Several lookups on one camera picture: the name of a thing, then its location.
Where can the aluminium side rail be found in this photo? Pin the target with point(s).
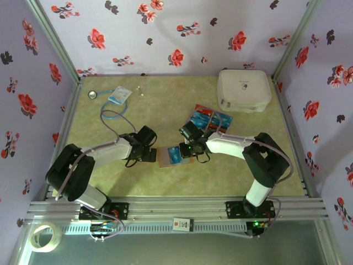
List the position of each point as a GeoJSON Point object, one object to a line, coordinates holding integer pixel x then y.
{"type": "Point", "coordinates": [293, 138]}
{"type": "Point", "coordinates": [70, 110]}

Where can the white blue surgical mask packet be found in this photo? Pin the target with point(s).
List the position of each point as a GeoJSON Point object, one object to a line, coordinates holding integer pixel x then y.
{"type": "Point", "coordinates": [120, 95]}

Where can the red credit card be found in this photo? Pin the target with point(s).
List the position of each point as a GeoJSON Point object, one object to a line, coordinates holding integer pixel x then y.
{"type": "Point", "coordinates": [202, 108]}
{"type": "Point", "coordinates": [216, 127]}

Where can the clear tape roll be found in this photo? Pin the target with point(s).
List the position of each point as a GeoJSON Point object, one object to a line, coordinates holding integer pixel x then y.
{"type": "Point", "coordinates": [34, 240]}

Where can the blue stethoscope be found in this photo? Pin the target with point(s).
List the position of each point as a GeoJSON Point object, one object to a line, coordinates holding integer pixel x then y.
{"type": "Point", "coordinates": [93, 95]}

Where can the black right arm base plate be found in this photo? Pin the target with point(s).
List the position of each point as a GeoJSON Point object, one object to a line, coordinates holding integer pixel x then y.
{"type": "Point", "coordinates": [234, 209]}

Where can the pile of red blue packets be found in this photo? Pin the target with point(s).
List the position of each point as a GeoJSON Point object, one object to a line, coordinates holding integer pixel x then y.
{"type": "Point", "coordinates": [212, 117]}

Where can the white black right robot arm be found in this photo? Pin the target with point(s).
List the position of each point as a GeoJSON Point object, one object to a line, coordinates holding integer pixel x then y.
{"type": "Point", "coordinates": [229, 145]}

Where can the white zipped medical pouch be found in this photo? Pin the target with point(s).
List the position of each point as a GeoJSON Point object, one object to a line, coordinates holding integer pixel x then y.
{"type": "Point", "coordinates": [242, 88]}

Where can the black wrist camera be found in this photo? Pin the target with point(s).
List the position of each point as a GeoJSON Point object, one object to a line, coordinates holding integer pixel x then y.
{"type": "Point", "coordinates": [147, 135]}
{"type": "Point", "coordinates": [191, 131]}

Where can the blue credit card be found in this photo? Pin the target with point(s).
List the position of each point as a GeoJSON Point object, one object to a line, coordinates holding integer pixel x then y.
{"type": "Point", "coordinates": [200, 124]}
{"type": "Point", "coordinates": [224, 119]}
{"type": "Point", "coordinates": [174, 155]}
{"type": "Point", "coordinates": [202, 116]}

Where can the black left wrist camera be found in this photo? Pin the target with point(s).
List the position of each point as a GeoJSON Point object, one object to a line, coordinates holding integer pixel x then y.
{"type": "Point", "coordinates": [147, 135]}

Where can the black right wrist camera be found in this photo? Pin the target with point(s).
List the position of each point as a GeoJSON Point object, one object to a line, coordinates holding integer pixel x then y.
{"type": "Point", "coordinates": [191, 131]}

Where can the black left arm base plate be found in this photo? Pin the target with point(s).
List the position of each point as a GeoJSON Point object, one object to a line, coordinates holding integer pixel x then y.
{"type": "Point", "coordinates": [121, 211]}

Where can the aluminium corner post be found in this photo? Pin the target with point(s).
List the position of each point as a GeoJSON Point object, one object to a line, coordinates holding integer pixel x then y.
{"type": "Point", "coordinates": [56, 38]}
{"type": "Point", "coordinates": [295, 38]}

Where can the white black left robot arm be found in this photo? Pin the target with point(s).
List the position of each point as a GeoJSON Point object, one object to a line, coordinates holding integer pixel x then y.
{"type": "Point", "coordinates": [110, 153]}

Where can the red white label tag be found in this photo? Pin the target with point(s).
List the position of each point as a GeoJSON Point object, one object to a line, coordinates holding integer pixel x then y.
{"type": "Point", "coordinates": [182, 224]}

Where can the long aluminium base rail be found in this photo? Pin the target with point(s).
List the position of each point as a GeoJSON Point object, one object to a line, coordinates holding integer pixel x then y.
{"type": "Point", "coordinates": [176, 208]}

